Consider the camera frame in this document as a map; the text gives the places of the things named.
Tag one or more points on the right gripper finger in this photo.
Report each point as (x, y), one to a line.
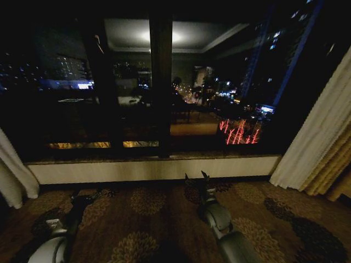
(189, 181)
(205, 178)

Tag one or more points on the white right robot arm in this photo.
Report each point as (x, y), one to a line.
(235, 246)

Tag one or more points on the white sheer curtain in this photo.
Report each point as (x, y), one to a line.
(13, 178)
(315, 131)

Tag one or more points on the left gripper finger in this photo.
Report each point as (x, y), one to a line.
(94, 196)
(74, 194)

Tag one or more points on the yellow drape curtain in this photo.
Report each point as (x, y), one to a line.
(333, 170)

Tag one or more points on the stone window sill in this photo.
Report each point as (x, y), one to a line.
(153, 159)

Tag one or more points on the dark window mullion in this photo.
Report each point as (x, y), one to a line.
(161, 87)

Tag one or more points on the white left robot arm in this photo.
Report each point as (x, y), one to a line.
(50, 250)

